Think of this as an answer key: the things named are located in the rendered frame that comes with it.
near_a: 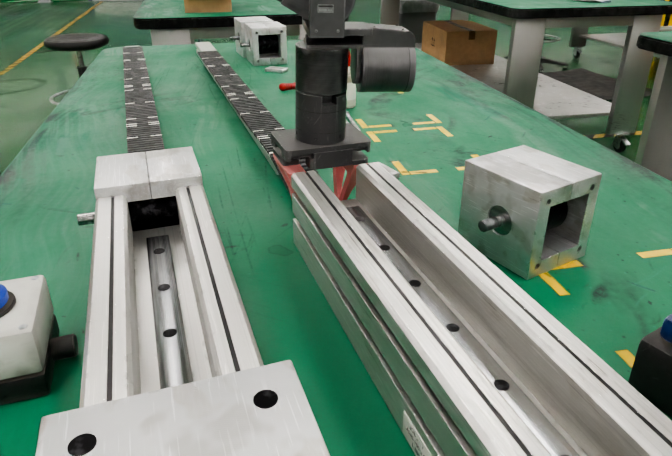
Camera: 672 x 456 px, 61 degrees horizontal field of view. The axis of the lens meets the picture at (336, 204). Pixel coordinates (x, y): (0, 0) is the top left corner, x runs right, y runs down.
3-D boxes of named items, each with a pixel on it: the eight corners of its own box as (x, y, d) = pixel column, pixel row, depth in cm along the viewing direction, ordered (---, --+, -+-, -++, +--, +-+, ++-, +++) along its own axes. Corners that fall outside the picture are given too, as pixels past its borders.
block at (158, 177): (88, 238, 64) (72, 159, 60) (200, 221, 67) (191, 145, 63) (85, 279, 56) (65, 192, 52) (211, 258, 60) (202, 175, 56)
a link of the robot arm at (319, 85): (293, 29, 62) (297, 40, 57) (355, 29, 63) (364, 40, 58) (293, 90, 65) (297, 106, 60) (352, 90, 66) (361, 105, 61)
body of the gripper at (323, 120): (371, 156, 65) (375, 93, 62) (286, 167, 62) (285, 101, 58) (349, 136, 70) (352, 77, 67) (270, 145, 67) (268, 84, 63)
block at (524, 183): (440, 244, 62) (447, 164, 58) (512, 219, 68) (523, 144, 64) (509, 288, 55) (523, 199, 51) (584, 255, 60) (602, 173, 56)
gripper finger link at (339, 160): (366, 218, 69) (370, 146, 64) (310, 228, 66) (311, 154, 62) (344, 194, 74) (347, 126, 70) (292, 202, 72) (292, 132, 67)
